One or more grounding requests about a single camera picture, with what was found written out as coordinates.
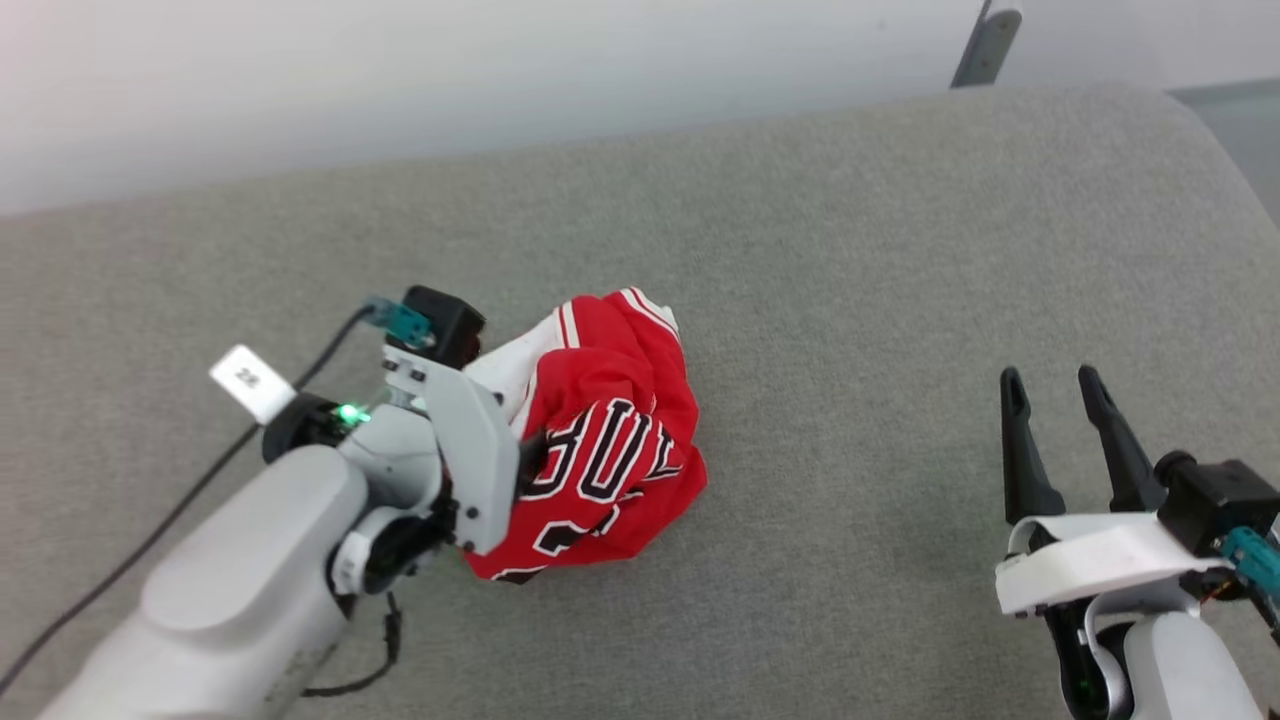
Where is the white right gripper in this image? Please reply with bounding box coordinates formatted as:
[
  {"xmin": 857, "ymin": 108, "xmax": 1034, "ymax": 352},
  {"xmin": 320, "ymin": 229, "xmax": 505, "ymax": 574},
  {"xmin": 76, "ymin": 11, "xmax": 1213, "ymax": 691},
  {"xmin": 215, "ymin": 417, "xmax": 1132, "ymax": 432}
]
[{"xmin": 994, "ymin": 364, "xmax": 1241, "ymax": 617}]

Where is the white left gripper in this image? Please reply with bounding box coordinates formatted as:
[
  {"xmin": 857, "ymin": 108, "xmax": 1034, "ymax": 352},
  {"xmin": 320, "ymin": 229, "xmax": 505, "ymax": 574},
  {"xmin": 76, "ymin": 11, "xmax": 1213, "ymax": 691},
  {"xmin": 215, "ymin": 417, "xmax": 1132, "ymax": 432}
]
[{"xmin": 383, "ymin": 345, "xmax": 550, "ymax": 557}]

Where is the red and white basketball jersey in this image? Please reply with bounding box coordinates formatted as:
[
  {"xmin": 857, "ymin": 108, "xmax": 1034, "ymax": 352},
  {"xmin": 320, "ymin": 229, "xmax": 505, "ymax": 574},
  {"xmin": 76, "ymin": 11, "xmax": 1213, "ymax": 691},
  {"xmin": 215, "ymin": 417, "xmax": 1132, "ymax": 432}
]
[{"xmin": 462, "ymin": 287, "xmax": 709, "ymax": 585}]

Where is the white paper tag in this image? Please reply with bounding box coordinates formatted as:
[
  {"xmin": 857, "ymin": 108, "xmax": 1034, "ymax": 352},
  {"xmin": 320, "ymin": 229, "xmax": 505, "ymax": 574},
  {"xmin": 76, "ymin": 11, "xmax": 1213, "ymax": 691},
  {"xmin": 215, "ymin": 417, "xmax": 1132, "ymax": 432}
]
[{"xmin": 209, "ymin": 344, "xmax": 298, "ymax": 426}]

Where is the teal left camera connector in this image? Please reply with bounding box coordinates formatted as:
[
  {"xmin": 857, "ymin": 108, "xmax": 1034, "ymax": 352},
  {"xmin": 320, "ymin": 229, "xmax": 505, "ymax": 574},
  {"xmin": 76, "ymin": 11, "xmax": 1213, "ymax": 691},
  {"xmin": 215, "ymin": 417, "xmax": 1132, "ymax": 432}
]
[{"xmin": 362, "ymin": 296, "xmax": 434, "ymax": 348}]

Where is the teal camera connector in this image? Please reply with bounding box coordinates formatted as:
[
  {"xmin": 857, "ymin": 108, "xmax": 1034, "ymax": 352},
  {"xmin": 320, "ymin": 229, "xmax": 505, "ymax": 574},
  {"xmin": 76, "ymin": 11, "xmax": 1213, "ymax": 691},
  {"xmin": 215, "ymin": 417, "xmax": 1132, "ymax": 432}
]
[
  {"xmin": 362, "ymin": 296, "xmax": 434, "ymax": 348},
  {"xmin": 1221, "ymin": 527, "xmax": 1280, "ymax": 603}
]

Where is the teal right camera connector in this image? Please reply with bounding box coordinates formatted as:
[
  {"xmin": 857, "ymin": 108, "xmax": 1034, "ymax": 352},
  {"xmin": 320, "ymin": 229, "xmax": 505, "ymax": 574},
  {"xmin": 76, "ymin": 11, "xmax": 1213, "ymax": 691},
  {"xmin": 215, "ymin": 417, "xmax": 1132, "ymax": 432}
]
[{"xmin": 1221, "ymin": 527, "xmax": 1280, "ymax": 603}]

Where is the short black looped cable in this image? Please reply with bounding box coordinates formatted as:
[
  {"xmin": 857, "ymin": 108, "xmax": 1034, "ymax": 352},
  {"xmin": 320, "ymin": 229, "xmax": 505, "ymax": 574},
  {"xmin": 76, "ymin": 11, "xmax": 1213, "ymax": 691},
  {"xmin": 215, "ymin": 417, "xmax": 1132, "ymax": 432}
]
[{"xmin": 300, "ymin": 592, "xmax": 404, "ymax": 699}]

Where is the long black left arm cable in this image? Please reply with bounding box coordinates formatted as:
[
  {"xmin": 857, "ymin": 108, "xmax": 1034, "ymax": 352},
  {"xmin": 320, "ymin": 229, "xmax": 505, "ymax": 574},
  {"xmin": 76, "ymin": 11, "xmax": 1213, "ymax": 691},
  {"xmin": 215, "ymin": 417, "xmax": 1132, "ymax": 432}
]
[{"xmin": 0, "ymin": 308, "xmax": 377, "ymax": 698}]

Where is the grey metal bracket post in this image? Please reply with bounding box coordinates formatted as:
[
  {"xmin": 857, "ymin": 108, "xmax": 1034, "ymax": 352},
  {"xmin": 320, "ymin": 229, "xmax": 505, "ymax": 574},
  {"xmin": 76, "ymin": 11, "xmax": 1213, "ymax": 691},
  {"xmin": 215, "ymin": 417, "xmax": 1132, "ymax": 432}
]
[{"xmin": 949, "ymin": 0, "xmax": 1024, "ymax": 90}]

